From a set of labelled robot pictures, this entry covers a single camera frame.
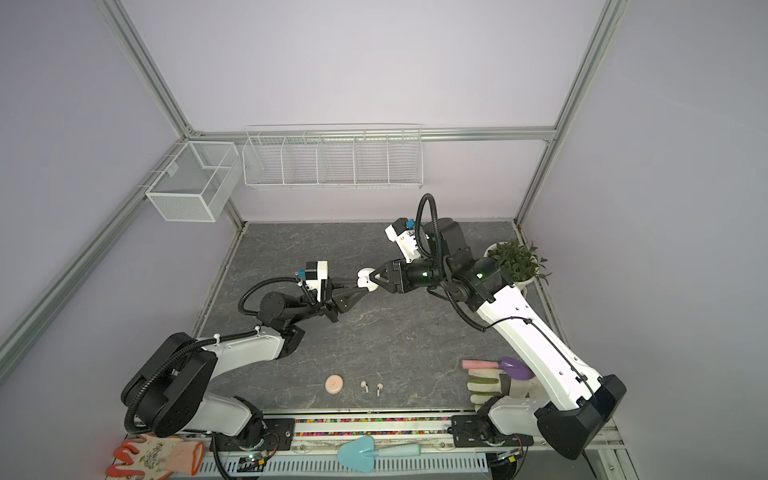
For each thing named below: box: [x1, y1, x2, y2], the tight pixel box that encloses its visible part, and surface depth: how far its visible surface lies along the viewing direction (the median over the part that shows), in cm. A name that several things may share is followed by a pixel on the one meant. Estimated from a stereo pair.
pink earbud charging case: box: [325, 374, 344, 395], surface depth 82 cm
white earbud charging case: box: [357, 267, 380, 292], surface depth 67 cm
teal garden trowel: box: [337, 435, 422, 473], surface depth 72 cm
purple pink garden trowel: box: [462, 356, 536, 381], surface depth 85 cm
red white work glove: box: [106, 434, 204, 480], surface depth 71 cm
